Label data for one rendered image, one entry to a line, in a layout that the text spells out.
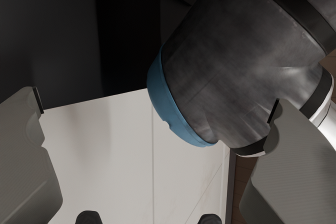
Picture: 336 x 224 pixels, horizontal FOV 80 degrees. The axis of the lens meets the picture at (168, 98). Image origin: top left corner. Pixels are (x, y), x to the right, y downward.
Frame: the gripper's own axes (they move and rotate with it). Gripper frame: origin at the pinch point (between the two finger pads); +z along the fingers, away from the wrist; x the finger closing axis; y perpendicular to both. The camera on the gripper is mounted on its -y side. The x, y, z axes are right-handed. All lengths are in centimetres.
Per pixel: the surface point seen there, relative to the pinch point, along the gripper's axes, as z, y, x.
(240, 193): 148, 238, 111
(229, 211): 141, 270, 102
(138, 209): 40, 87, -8
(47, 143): 27, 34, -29
